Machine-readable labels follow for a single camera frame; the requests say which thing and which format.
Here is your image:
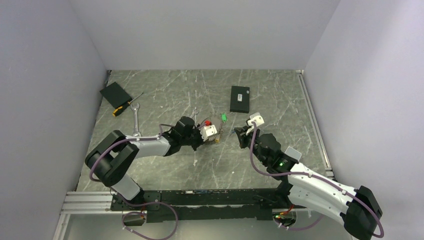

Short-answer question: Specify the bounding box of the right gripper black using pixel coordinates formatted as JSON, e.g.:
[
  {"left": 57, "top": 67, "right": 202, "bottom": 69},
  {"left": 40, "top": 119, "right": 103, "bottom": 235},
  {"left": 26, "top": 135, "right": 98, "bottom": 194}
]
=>
[{"left": 234, "top": 125, "right": 269, "bottom": 166}]

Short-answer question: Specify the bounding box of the steel key holder plate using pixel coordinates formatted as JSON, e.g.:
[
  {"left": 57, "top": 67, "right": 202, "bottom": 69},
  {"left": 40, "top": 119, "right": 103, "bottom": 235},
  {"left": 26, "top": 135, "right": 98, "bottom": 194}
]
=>
[{"left": 209, "top": 112, "right": 227, "bottom": 143}]

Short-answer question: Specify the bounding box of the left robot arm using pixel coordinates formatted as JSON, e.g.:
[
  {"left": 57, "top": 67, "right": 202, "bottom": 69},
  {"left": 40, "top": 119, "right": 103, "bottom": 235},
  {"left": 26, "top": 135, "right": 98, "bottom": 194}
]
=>
[{"left": 84, "top": 116, "right": 209, "bottom": 210}]

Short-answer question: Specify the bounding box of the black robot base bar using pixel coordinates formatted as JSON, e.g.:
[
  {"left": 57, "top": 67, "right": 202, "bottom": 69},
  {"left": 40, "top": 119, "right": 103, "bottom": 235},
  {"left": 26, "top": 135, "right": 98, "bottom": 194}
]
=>
[{"left": 110, "top": 188, "right": 300, "bottom": 223}]

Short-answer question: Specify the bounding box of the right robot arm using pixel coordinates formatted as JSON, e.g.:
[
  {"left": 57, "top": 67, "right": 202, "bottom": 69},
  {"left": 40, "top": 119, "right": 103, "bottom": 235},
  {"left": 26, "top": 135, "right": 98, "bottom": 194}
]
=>
[{"left": 234, "top": 125, "right": 385, "bottom": 240}]

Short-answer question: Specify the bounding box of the small silver wrench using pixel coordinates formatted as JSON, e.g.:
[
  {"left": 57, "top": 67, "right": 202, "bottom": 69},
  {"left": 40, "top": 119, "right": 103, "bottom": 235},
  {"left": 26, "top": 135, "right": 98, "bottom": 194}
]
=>
[{"left": 189, "top": 107, "right": 199, "bottom": 122}]

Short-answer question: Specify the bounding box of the black box on table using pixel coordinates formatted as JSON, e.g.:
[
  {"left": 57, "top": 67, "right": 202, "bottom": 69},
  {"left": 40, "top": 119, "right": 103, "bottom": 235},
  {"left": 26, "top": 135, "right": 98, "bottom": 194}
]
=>
[{"left": 229, "top": 85, "right": 250, "bottom": 114}]

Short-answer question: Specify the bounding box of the large silver wrench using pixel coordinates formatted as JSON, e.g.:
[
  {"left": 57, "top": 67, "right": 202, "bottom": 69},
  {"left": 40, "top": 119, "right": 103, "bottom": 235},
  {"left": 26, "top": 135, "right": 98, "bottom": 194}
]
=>
[{"left": 130, "top": 102, "right": 142, "bottom": 137}]

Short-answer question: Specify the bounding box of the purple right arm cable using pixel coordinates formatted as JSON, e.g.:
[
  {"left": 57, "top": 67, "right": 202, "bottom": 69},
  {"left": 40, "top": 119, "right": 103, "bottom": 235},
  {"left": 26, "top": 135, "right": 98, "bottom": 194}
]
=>
[{"left": 249, "top": 121, "right": 385, "bottom": 239}]

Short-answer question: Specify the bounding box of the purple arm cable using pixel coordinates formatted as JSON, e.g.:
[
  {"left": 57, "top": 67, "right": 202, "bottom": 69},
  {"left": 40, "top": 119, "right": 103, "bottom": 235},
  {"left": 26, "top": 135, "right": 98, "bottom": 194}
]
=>
[
  {"left": 89, "top": 123, "right": 211, "bottom": 182},
  {"left": 249, "top": 121, "right": 385, "bottom": 239}
]

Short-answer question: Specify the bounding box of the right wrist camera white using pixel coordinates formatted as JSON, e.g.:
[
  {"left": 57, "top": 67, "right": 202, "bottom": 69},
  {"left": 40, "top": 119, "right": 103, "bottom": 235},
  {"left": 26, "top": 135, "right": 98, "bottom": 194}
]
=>
[{"left": 246, "top": 112, "right": 265, "bottom": 127}]

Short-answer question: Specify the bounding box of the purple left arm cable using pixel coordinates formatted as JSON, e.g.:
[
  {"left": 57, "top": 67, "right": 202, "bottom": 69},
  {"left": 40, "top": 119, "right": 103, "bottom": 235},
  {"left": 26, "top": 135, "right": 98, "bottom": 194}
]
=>
[{"left": 89, "top": 123, "right": 211, "bottom": 182}]

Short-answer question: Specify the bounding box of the yellow handled screwdriver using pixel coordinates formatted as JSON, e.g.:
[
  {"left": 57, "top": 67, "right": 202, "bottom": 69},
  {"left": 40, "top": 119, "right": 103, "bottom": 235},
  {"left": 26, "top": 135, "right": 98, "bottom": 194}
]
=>
[{"left": 112, "top": 92, "right": 144, "bottom": 117}]

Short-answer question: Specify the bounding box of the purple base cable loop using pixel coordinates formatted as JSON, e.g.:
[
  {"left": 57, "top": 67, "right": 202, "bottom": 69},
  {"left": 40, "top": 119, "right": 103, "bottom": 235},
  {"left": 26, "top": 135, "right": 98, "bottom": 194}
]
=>
[{"left": 121, "top": 199, "right": 181, "bottom": 240}]

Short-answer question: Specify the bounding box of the aluminium rail right side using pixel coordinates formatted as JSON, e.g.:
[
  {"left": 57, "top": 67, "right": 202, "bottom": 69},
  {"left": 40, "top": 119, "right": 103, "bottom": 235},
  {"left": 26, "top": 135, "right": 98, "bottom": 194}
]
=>
[{"left": 295, "top": 69, "right": 337, "bottom": 181}]

